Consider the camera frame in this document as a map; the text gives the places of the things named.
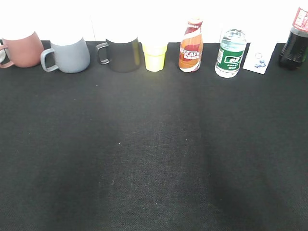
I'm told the black ceramic mug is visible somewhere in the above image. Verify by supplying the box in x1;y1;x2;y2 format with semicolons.
96;37;141;73

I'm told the green label water bottle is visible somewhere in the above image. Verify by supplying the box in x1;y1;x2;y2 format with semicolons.
215;29;247;78

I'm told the white blueberry milk carton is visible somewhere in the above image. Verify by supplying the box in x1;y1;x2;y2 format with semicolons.
243;41;277;75

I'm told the pink ceramic mug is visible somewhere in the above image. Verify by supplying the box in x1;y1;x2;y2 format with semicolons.
0;31;44;69

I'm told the Nescafe coffee bottle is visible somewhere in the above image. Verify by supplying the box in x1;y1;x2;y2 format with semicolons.
179;17;204;73

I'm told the grey ceramic mug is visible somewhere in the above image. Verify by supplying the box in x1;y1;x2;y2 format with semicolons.
40;37;90;74

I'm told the black tablecloth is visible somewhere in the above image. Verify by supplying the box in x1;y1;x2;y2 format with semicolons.
0;42;308;231

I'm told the cola bottle red label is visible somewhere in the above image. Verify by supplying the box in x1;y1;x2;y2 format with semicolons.
279;3;308;70

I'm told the yellow paper cup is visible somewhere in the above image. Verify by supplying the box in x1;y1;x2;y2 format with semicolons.
142;43;168;72

